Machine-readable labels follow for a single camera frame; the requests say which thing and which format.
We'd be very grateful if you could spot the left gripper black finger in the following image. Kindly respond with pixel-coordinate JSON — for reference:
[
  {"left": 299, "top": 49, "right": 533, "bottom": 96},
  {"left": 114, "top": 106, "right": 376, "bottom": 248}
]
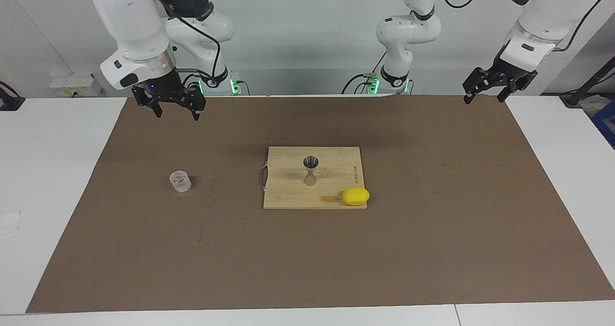
[
  {"left": 497, "top": 73, "right": 538, "bottom": 103},
  {"left": 463, "top": 67, "right": 491, "bottom": 105}
]

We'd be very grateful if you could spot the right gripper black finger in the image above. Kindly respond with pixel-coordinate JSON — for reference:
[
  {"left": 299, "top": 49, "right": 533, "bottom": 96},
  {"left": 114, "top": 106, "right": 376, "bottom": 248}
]
[
  {"left": 183, "top": 89, "right": 208, "bottom": 122},
  {"left": 132, "top": 83, "right": 164, "bottom": 119}
]

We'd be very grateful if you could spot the clear glass cup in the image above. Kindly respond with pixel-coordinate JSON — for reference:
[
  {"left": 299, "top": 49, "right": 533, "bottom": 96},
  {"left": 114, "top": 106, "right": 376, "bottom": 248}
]
[{"left": 169, "top": 171, "right": 192, "bottom": 193}]

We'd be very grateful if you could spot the steel double jigger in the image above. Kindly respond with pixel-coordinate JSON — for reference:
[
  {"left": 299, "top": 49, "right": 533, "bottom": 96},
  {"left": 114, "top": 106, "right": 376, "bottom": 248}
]
[{"left": 303, "top": 156, "right": 319, "bottom": 187}]

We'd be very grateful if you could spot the black tripod stand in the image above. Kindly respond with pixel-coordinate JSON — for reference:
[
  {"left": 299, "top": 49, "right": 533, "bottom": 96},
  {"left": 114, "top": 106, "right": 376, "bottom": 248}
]
[{"left": 560, "top": 57, "right": 615, "bottom": 108}]

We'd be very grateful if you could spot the white power strip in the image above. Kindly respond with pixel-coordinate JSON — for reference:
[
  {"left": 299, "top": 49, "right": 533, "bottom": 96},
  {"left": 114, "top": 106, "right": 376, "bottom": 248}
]
[{"left": 49, "top": 74, "right": 104, "bottom": 97}]

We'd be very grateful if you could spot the bamboo cutting board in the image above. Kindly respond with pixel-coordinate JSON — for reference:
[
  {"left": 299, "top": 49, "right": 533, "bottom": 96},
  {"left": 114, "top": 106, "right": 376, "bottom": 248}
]
[{"left": 261, "top": 146, "right": 368, "bottom": 210}]

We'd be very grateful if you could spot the yellow lemon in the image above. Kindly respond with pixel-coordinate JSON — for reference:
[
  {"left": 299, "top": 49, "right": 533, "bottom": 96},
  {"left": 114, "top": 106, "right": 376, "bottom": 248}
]
[{"left": 342, "top": 188, "right": 371, "bottom": 206}]

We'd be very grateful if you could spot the brown table mat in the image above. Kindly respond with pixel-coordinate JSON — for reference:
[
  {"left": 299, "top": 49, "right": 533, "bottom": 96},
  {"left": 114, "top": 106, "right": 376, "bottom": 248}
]
[{"left": 25, "top": 94, "right": 615, "bottom": 313}]

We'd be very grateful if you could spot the white tape patch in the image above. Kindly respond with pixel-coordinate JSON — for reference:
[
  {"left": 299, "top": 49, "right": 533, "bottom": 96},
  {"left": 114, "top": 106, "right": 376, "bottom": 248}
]
[{"left": 0, "top": 211, "right": 22, "bottom": 236}]

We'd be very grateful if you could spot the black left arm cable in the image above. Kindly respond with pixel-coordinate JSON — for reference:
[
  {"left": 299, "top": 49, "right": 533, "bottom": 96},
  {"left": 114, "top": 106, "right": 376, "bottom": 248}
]
[{"left": 432, "top": 0, "right": 615, "bottom": 52}]

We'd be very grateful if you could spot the black clamp mount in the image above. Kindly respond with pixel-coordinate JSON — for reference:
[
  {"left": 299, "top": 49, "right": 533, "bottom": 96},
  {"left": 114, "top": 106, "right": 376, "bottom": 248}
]
[{"left": 0, "top": 81, "right": 25, "bottom": 111}]

